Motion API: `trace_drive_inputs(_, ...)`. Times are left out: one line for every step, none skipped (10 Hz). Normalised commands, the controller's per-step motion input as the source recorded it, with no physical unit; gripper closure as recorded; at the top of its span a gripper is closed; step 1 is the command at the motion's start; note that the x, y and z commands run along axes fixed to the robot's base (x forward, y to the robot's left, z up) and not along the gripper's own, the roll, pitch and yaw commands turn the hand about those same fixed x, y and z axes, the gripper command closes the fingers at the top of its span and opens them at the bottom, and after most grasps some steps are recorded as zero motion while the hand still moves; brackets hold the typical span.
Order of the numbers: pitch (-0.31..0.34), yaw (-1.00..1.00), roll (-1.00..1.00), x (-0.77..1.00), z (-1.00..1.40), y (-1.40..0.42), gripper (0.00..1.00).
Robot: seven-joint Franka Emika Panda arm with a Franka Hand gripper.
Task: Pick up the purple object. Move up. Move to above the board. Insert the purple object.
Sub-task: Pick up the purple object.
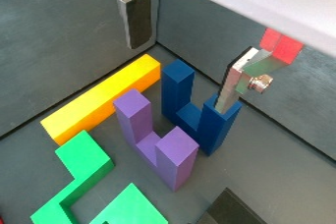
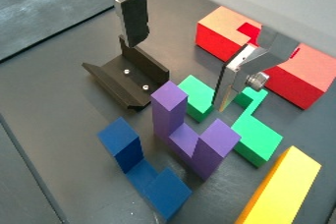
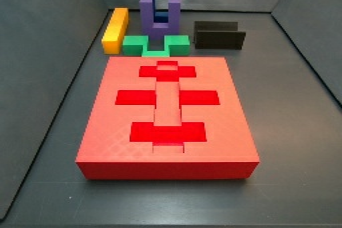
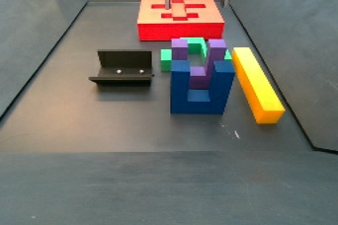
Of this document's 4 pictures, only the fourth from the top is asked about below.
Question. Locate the purple U-shaped block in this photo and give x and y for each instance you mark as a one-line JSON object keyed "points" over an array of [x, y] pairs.
{"points": [[201, 82]]}

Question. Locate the red slotted board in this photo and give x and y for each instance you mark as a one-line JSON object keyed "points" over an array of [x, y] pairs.
{"points": [[189, 19]]}

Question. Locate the green block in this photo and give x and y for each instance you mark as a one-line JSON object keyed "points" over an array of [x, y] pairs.
{"points": [[212, 50]]}

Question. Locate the blue U-shaped block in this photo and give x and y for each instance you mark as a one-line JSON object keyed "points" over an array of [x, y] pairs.
{"points": [[201, 101]]}

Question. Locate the yellow long bar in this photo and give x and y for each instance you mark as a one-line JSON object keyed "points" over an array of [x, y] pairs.
{"points": [[264, 100]]}

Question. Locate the black angle bracket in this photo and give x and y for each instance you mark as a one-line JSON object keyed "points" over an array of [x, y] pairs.
{"points": [[125, 66]]}

